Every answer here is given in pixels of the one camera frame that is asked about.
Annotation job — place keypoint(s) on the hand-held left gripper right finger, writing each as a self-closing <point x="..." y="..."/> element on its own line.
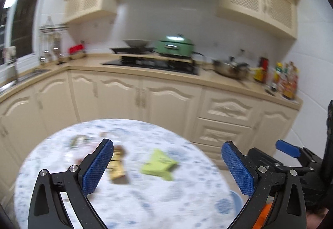
<point x="236" y="169"/>

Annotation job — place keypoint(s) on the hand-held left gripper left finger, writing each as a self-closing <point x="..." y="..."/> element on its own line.
<point x="98" y="166"/>

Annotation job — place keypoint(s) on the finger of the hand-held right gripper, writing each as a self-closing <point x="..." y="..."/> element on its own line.
<point x="262" y="158"/>
<point x="287" y="148"/>

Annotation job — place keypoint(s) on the brown snack wrapper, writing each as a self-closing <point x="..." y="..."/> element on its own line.
<point x="117" y="169"/>

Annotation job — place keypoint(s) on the striped green wrapper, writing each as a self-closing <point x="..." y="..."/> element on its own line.
<point x="79" y="140"/>

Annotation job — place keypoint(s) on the green snack packet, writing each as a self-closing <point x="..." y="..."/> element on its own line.
<point x="158" y="164"/>

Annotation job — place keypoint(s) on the person's right hand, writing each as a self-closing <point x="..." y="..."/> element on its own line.
<point x="316" y="220"/>

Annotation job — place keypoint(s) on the cream cabinet drawer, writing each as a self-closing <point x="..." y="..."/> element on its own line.
<point x="222" y="132"/>
<point x="229" y="109"/>
<point x="210" y="151"/>

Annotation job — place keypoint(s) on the small black object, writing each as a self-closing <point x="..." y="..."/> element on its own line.
<point x="270" y="91"/>

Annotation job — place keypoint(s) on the group of condiment bottles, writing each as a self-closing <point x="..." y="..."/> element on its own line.
<point x="283" y="78"/>

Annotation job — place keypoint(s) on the cream lower kitchen cabinets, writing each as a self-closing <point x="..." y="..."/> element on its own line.
<point x="169" y="104"/>

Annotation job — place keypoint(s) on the steel wok with lid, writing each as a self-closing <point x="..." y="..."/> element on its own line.
<point x="231" y="69"/>

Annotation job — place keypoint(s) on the beige kitchen countertop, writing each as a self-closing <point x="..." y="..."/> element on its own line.
<point x="91" y="62"/>

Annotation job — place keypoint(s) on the black glass gas stove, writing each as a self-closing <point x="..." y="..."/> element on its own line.
<point x="151" y="66"/>

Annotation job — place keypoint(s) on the steel sink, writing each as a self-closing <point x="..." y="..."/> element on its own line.
<point x="26" y="77"/>

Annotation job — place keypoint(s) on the red box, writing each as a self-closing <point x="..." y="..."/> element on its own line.
<point x="77" y="49"/>

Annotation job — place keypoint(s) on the black induction cooker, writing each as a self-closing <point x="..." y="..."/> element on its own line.
<point x="132" y="50"/>

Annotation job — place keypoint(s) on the black induction cooktop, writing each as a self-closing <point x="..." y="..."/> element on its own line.
<point x="156" y="58"/>

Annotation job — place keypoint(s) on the steel ladle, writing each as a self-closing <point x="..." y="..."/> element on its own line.
<point x="43" y="57"/>

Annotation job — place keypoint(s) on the steel skimmer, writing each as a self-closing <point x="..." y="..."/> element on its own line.
<point x="58" y="49"/>

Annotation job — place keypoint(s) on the grey wok pan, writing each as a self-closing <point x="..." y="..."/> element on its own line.
<point x="136" y="43"/>

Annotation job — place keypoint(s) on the green electric cooker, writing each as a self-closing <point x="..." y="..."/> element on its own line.
<point x="174" y="45"/>

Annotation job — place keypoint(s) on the pink white cloth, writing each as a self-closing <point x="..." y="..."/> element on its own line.
<point x="10" y="54"/>

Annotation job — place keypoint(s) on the kitchen window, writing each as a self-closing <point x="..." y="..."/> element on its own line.
<point x="28" y="10"/>

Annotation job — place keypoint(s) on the lattice door wall cabinet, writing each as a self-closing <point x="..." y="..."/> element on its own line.
<point x="88" y="2"/>
<point x="257" y="2"/>

